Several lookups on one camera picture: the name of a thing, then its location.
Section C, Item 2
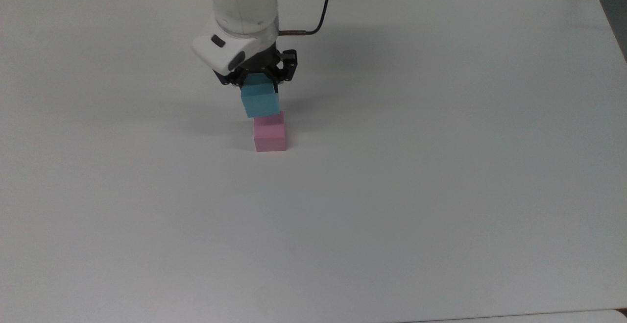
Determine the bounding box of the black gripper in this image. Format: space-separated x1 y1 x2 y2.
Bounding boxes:
214 48 299 94

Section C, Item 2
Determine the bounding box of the blue foam cube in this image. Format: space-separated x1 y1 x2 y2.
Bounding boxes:
240 75 281 119

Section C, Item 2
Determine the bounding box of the pink foam cube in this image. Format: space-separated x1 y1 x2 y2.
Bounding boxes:
253 111 288 153

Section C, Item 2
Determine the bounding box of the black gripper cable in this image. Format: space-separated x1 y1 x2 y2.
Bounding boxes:
278 0 339 37

